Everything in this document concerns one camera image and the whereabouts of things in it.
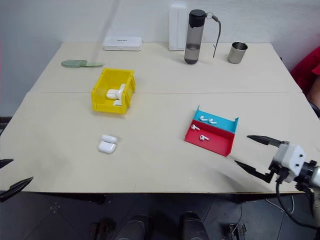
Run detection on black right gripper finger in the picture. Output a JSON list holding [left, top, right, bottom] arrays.
[[234, 160, 274, 184], [246, 134, 286, 147]]

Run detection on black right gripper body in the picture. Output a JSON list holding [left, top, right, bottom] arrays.
[[269, 158, 286, 182]]

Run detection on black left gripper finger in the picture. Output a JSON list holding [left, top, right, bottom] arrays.
[[0, 158, 15, 169], [0, 176, 34, 203]]

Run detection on yellow plastic bin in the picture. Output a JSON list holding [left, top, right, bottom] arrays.
[[90, 67, 137, 115]]

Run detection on flat white router box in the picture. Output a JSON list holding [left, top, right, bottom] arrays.
[[102, 36, 144, 52]]

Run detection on blue plastic tray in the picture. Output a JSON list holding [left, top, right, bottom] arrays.
[[192, 104, 240, 133]]

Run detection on red plastic tray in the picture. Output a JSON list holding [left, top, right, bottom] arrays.
[[184, 119, 236, 158]]

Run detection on person in red shirt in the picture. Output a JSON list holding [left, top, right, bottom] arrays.
[[289, 45, 320, 119]]

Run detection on dark rounded shape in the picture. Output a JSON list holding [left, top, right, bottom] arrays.
[[178, 211, 210, 240]]

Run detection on steel cup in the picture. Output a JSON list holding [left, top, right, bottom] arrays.
[[227, 41, 249, 65]]

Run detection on green desk lamp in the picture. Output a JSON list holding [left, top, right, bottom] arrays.
[[60, 0, 121, 69]]

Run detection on grey transparent water bottle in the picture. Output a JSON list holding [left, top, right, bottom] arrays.
[[184, 9, 208, 65]]

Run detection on white upright carton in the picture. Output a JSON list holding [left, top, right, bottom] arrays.
[[167, 6, 192, 52]]

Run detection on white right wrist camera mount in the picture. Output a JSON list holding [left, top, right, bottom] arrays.
[[268, 141, 308, 184]]

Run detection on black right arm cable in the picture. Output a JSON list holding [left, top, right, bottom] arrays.
[[275, 177, 320, 229]]

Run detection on white floor cable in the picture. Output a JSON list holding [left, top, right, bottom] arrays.
[[264, 194, 296, 214]]

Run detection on grey bottle strap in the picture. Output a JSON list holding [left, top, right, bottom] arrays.
[[205, 11, 223, 59]]

